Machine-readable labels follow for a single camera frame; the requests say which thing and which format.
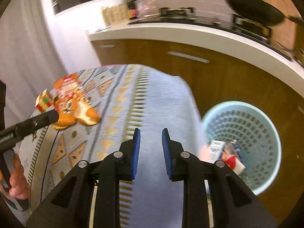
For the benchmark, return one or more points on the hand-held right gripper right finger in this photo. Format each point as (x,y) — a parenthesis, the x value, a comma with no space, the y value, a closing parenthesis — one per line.
(166,154)

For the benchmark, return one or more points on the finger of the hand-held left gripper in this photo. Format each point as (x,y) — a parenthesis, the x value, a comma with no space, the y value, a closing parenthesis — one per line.
(40,122)

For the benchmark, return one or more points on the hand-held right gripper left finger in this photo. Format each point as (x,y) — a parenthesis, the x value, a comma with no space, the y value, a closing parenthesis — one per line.
(135,153)

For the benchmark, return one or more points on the orange plush toy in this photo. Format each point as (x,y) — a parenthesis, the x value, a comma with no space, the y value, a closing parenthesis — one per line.
(83,112)

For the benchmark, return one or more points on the white printed card pack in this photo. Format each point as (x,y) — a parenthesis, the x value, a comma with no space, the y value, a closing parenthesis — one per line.
(215,150)

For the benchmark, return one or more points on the red and white paper cup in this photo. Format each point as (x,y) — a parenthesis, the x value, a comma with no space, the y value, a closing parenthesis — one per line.
(231,162)

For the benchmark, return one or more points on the light blue plastic basket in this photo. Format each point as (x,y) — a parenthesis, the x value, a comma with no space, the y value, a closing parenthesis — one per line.
(251,123)

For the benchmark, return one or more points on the person's left hand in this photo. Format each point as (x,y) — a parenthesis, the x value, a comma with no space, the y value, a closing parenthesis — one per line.
(20,187)

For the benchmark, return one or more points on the colourful puzzle cube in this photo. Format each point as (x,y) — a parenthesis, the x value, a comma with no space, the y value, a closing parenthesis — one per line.
(44,99)

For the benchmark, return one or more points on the blue patterned tablecloth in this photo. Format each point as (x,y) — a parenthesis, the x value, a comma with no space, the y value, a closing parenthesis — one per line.
(154,95)

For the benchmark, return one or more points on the grey curtain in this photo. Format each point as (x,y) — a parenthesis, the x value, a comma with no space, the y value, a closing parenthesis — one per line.
(28,52)

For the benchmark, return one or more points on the wooden kitchen base cabinet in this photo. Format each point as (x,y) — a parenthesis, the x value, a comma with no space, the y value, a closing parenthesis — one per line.
(142,52)

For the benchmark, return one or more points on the beige slotted utensil holder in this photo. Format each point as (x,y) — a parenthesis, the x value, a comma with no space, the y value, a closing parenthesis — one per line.
(115,15)

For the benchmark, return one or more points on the dark sauce bottle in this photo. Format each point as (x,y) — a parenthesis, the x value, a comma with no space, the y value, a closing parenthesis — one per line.
(133,11)

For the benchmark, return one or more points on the clear plastic jug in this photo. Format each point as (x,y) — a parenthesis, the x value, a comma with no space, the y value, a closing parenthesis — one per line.
(148,4)

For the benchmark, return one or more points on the black glass gas stove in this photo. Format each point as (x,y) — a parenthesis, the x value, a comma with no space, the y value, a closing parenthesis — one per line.
(251,26)

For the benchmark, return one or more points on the black wok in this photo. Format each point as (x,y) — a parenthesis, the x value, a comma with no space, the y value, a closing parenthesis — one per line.
(254,9)

